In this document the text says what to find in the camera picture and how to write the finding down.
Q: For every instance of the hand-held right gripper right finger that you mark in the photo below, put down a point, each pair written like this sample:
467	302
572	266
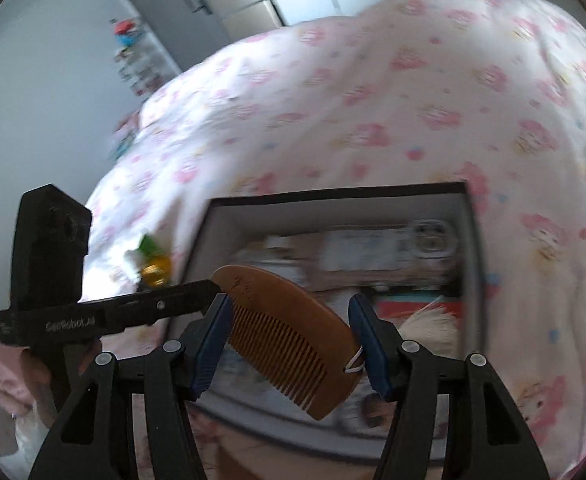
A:
369	347

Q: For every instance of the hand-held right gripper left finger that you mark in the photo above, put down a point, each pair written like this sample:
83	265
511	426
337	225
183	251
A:
217	342

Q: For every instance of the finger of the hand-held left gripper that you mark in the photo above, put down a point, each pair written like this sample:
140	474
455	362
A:
173	300

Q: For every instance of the green white gold toy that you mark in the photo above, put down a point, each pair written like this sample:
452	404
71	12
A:
153	262

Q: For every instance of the wooden comb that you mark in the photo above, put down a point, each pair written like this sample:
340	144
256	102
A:
283	330

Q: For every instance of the black box with white inside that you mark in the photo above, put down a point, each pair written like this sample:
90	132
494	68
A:
463	270

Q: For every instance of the person's left hand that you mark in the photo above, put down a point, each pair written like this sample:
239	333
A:
37	377

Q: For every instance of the red booklet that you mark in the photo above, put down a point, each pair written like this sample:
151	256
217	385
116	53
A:
403	312

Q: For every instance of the white feather tuft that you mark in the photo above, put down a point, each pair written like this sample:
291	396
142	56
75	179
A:
430	330

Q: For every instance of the white printed packet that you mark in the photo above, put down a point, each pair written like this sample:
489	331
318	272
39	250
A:
368	250

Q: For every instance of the small white clock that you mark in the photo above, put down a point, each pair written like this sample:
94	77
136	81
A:
430	237

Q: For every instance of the shelf with colourful things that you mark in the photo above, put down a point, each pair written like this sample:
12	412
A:
133	55

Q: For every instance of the pink printed blanket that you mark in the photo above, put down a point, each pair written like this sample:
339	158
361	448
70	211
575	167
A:
363	110

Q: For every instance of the grey door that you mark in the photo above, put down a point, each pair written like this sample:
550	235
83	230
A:
173	15

